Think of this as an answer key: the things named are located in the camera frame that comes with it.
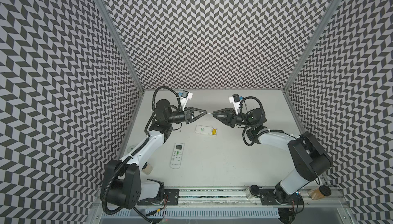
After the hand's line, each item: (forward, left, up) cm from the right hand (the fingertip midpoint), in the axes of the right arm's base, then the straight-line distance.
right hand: (212, 119), depth 71 cm
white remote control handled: (+9, +3, -25) cm, 27 cm away
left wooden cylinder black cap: (-16, +33, -18) cm, 41 cm away
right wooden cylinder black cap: (-28, -48, -18) cm, 58 cm away
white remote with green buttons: (-8, +20, -24) cm, 32 cm away
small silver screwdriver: (+3, +1, +1) cm, 3 cm away
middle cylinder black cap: (-27, -18, -17) cm, 36 cm away
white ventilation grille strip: (-34, +10, -26) cm, 44 cm away
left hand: (+1, +3, +3) cm, 4 cm away
